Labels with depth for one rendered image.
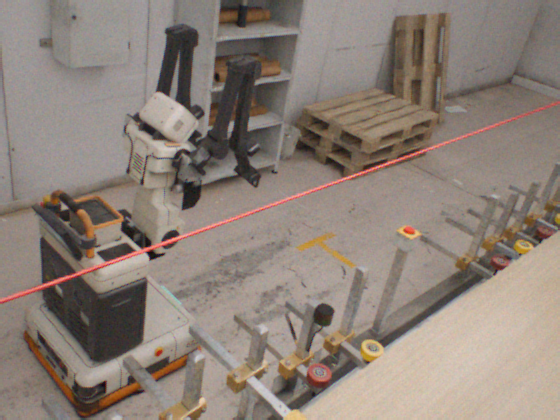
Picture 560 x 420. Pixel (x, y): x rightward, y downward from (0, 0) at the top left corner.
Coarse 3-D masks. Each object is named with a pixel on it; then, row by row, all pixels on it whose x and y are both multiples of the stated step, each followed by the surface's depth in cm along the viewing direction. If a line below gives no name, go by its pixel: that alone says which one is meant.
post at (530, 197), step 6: (534, 180) 311; (534, 186) 310; (528, 192) 313; (534, 192) 311; (528, 198) 314; (534, 198) 315; (522, 204) 317; (528, 204) 315; (522, 210) 318; (528, 210) 318; (522, 216) 319; (516, 222) 322; (522, 222) 321
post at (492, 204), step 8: (496, 200) 273; (488, 208) 277; (488, 216) 278; (480, 224) 282; (488, 224) 281; (480, 232) 283; (480, 240) 285; (472, 248) 288; (472, 256) 290; (464, 272) 295
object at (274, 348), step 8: (240, 312) 222; (240, 320) 219; (248, 320) 219; (248, 328) 217; (272, 344) 210; (272, 352) 210; (280, 352) 208; (280, 360) 208; (296, 368) 202; (304, 368) 203; (304, 376) 200
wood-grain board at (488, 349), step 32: (544, 256) 288; (480, 288) 255; (512, 288) 259; (544, 288) 263; (448, 320) 232; (480, 320) 236; (512, 320) 239; (544, 320) 243; (416, 352) 213; (448, 352) 216; (480, 352) 219; (512, 352) 222; (544, 352) 226; (352, 384) 195; (384, 384) 197; (416, 384) 200; (448, 384) 202; (480, 384) 205; (512, 384) 208; (544, 384) 211; (320, 416) 182; (352, 416) 184; (384, 416) 186; (416, 416) 188; (448, 416) 190; (480, 416) 193; (512, 416) 195; (544, 416) 198
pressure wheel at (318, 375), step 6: (312, 366) 198; (318, 366) 199; (324, 366) 199; (312, 372) 196; (318, 372) 196; (324, 372) 197; (330, 372) 197; (312, 378) 194; (318, 378) 194; (324, 378) 194; (330, 378) 196; (312, 384) 195; (318, 384) 194; (324, 384) 194
